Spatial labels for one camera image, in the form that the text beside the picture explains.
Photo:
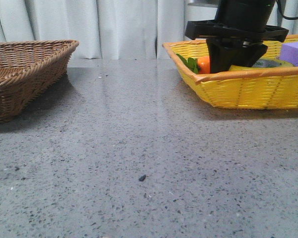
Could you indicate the yellow packing tape roll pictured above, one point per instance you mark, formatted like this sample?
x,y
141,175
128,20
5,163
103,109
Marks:
x,y
263,63

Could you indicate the small black debris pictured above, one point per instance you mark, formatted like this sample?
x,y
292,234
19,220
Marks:
x,y
142,178

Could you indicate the orange toy carrot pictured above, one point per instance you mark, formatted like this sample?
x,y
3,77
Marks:
x,y
199,65

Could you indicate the brown wicker basket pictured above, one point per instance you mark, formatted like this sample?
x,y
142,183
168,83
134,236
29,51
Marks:
x,y
27,69

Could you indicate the white curtain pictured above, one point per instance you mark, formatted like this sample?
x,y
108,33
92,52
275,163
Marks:
x,y
105,29

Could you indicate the purple foam block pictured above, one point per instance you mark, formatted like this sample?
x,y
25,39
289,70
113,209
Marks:
x,y
289,53

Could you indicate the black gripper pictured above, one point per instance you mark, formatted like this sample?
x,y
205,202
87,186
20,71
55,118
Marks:
x,y
236,19

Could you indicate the yellow woven basket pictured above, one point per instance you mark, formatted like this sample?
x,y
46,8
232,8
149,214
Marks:
x,y
272,88

